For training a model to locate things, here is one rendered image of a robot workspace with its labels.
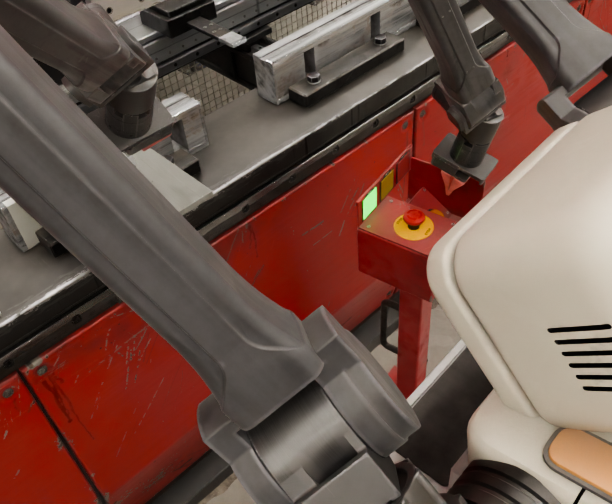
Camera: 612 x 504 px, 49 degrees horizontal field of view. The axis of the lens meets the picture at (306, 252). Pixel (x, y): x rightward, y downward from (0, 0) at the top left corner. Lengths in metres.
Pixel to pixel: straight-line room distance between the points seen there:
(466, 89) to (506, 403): 0.64
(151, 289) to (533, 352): 0.22
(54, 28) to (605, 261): 0.44
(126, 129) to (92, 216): 0.54
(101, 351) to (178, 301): 0.89
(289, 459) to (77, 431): 0.95
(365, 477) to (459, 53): 0.71
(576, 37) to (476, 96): 0.38
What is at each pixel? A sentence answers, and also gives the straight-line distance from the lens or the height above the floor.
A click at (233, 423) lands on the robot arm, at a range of 0.40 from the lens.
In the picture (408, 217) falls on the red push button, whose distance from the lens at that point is 1.20.
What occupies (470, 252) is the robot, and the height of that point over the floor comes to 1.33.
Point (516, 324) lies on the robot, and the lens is 0.41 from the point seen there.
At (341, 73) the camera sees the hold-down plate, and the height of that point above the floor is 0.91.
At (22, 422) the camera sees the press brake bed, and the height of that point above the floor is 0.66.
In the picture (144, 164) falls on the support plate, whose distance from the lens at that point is 1.08.
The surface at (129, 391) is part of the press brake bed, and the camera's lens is 1.34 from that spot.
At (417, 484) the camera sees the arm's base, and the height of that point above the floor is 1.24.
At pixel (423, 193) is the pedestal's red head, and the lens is 1.35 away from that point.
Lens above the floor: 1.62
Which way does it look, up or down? 45 degrees down
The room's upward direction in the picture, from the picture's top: 6 degrees counter-clockwise
